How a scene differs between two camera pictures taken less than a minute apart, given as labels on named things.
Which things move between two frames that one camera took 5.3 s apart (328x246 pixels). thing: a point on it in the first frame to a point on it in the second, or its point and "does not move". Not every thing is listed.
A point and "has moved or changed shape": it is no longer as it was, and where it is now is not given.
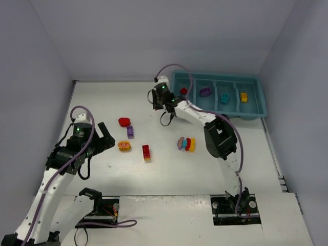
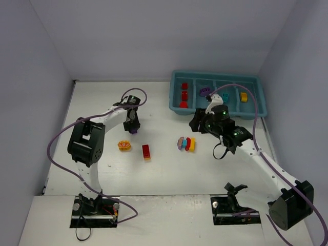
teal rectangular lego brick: (224, 98) does not move
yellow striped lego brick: (244, 97) does not move
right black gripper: (157, 100) to (200, 119)
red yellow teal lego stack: (146, 152) does not move
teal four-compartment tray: (240, 95) does not move
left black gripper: (101, 142) to (131, 125)
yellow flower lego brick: (124, 146) does not move
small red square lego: (183, 91) to (185, 86)
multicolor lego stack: (187, 144) does not move
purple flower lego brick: (205, 92) does not move
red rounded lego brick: (124, 122) has moved or changed shape
